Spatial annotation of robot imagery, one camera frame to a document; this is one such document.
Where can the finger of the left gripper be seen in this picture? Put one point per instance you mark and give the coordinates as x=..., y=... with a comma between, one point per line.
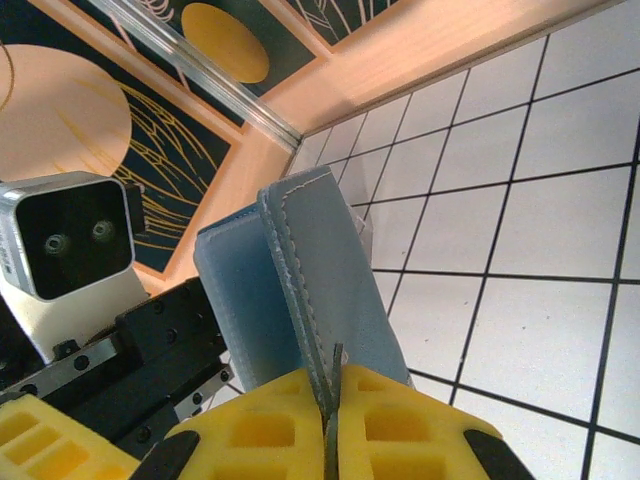
x=50, y=440

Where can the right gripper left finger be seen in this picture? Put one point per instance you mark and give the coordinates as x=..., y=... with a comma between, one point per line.
x=250, y=430

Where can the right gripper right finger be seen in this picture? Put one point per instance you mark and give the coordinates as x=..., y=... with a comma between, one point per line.
x=400, y=430

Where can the teal leather wallet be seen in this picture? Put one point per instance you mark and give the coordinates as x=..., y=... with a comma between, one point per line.
x=325, y=260

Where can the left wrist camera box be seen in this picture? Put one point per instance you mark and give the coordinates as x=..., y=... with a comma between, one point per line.
x=70, y=235

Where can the aluminium corner post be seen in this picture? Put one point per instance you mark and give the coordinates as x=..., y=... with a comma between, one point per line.
x=210, y=70

